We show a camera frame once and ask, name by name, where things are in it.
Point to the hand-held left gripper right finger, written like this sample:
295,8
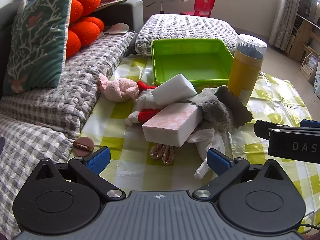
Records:
218,161

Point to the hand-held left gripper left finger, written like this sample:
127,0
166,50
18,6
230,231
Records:
98,159

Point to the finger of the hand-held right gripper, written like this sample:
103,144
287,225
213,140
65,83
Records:
310,124
265,128

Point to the white glove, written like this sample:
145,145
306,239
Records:
212,140

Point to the grey cloth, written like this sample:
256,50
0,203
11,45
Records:
220,107

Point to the pink marbled sponge block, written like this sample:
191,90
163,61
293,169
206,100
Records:
170,125

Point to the white plush toy red clothes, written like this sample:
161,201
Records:
145,99

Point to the white sponge block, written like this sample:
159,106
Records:
172,90

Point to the green plastic bin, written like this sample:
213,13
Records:
190,65

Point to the round pink powder puff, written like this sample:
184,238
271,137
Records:
83,142

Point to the yellow checkered tablecloth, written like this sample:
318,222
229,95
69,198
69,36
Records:
275,100

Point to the yellow canister with clear lid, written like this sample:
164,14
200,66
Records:
242,77

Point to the sequined beige fabric piece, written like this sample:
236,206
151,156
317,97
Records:
162,153

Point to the pink plush rabbit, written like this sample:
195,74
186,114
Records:
120,88

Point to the wooden shelf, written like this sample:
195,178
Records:
303,30

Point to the beige curtain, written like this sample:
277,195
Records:
285,12

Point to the grey quilted cushion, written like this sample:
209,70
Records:
187,27

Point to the teal tree-print pillow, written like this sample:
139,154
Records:
37,42

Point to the orange knitted cushion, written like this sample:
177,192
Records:
85,27

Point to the red plastic chair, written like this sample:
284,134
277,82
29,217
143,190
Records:
203,6

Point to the grey sofa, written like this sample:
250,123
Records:
130,12

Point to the thin book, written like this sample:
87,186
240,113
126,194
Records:
110,4

